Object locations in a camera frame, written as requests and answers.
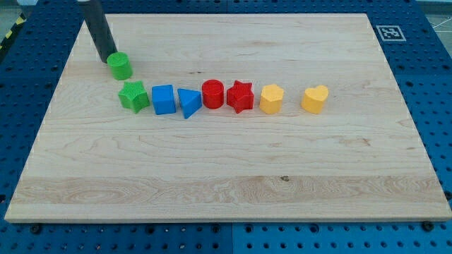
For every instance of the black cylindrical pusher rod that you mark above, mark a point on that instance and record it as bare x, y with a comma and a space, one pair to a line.
98, 27

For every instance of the green cylinder block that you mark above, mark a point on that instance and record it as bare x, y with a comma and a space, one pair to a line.
120, 66

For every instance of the green star block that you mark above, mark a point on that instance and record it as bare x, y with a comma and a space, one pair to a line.
134, 96

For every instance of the blue cube block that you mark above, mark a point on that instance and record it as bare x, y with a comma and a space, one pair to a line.
163, 99

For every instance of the blue triangle block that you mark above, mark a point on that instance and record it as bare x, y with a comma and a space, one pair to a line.
190, 101

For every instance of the red cylinder block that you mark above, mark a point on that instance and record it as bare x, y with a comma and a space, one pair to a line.
213, 93

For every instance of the red star block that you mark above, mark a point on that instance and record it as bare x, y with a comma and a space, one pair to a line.
240, 96

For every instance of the yellow hexagon block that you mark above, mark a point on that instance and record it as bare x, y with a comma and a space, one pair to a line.
271, 99

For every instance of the yellow heart block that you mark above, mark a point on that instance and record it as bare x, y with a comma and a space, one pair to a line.
314, 99

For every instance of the white fiducial marker tag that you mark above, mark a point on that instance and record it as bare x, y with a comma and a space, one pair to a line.
390, 33

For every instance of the light wooden board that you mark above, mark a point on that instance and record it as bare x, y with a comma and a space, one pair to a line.
360, 160

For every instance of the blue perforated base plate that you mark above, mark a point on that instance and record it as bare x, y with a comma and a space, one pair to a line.
29, 74

